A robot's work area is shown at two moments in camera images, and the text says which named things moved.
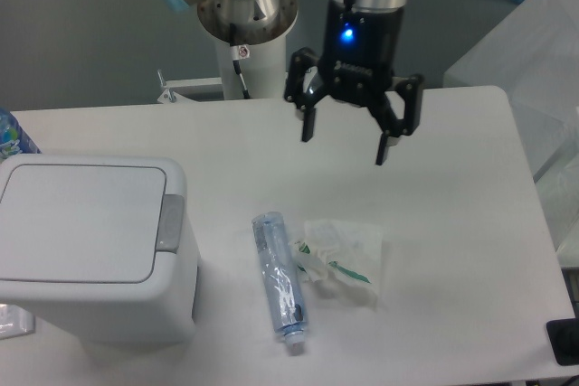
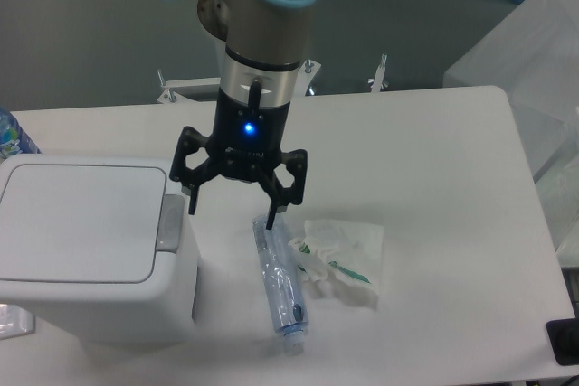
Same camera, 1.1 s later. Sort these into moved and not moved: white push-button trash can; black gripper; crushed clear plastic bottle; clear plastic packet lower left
Moved: black gripper
Not moved: white push-button trash can; crushed clear plastic bottle; clear plastic packet lower left
